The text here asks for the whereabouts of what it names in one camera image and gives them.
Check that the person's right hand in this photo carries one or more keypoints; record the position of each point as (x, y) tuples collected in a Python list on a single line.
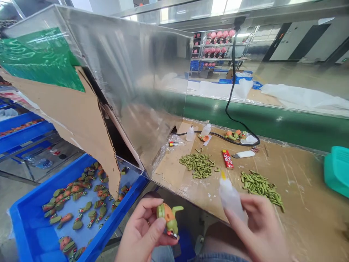
[(261, 234)]

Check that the person's left hand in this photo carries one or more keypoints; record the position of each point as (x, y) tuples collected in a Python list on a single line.
[(136, 232)]

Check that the orange green toy figure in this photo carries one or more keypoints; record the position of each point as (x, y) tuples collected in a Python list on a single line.
[(169, 218)]

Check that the translucent glue squeeze bottle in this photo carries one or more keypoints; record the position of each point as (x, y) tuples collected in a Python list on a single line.
[(229, 193)]

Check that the person's legs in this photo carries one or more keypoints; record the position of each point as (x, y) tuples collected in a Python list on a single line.
[(218, 245)]

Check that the heap of green curved parts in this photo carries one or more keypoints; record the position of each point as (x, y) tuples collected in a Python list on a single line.
[(259, 187)]

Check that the cardboard work mat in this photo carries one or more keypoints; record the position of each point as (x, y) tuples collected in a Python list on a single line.
[(300, 191)]

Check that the pile of toy figures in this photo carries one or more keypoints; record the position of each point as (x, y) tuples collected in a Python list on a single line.
[(79, 199)]

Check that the white utility knife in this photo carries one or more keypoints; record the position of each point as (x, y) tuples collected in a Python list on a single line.
[(244, 154)]

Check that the red flat packet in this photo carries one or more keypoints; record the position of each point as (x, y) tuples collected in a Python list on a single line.
[(227, 159)]

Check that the pile of green toy arms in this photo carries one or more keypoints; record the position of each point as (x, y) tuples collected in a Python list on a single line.
[(199, 165)]

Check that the clear packet of glue tubes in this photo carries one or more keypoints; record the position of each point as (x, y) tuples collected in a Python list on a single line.
[(175, 142)]

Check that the teal plastic container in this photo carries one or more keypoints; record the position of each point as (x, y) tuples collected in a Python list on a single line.
[(338, 172)]

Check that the large blue plastic bin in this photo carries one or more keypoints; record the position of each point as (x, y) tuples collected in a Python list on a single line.
[(35, 234)]

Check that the cluster of finished toy figures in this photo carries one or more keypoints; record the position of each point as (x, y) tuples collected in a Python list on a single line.
[(240, 136)]

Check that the small white dropper bottle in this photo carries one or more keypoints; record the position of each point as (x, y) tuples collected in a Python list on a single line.
[(190, 135)]

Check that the green conveyor belt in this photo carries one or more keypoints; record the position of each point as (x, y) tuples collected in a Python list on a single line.
[(272, 120)]

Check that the white bottle with orange base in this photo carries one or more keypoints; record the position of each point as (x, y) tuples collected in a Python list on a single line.
[(206, 131)]

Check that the plastic water bottle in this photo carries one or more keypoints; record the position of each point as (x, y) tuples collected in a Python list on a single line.
[(39, 161)]

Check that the torn brown cardboard sheet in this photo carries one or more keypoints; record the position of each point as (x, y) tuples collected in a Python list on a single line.
[(76, 122)]

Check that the white plastic sheeting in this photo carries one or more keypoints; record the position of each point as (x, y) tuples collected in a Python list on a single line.
[(305, 97)]

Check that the blue bin with orange toys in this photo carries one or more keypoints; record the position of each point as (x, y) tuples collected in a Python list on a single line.
[(21, 131)]

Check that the stack of blue crates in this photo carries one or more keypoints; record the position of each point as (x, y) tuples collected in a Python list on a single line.
[(240, 79)]

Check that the shelf rack with pink toys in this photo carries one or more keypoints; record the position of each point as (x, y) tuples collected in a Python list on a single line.
[(218, 46)]

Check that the green plastic sheet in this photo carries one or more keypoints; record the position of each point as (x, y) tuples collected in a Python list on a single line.
[(43, 57)]

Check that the grey machine cabinets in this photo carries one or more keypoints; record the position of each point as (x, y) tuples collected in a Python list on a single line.
[(305, 41)]

